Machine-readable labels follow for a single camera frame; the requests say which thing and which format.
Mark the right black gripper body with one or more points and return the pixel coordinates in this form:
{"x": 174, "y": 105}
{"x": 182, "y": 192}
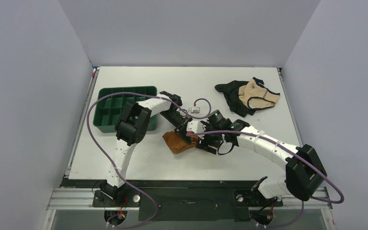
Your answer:
{"x": 207, "y": 144}

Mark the brown underwear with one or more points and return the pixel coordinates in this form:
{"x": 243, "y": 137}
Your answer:
{"x": 176, "y": 144}

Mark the beige underwear with dark trim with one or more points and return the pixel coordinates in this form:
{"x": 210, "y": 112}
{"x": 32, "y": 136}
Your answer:
{"x": 254, "y": 95}

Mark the black patterned underwear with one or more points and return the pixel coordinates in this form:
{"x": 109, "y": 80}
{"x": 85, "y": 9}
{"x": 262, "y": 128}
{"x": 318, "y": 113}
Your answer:
{"x": 230, "y": 92}

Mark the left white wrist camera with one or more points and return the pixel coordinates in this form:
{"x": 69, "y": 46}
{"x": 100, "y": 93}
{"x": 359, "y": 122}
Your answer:
{"x": 194, "y": 110}

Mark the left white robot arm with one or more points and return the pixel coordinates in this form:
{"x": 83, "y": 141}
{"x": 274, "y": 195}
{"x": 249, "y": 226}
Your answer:
{"x": 131, "y": 128}

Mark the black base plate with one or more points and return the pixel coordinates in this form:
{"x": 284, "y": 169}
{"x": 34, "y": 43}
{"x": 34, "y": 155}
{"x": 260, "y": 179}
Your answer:
{"x": 183, "y": 200}

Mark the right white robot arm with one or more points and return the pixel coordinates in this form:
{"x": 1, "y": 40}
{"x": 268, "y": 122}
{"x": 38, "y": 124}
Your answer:
{"x": 303, "y": 169}

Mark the aluminium frame rail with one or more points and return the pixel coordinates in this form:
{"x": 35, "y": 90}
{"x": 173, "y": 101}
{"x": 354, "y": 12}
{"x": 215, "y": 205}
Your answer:
{"x": 73, "y": 199}

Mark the green compartment tray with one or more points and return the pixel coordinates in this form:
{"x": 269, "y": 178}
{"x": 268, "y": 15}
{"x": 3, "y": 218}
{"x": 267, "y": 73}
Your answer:
{"x": 108, "y": 110}

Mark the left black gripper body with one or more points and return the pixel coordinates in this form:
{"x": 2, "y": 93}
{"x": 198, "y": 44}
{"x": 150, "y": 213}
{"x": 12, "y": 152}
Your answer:
{"x": 178, "y": 121}

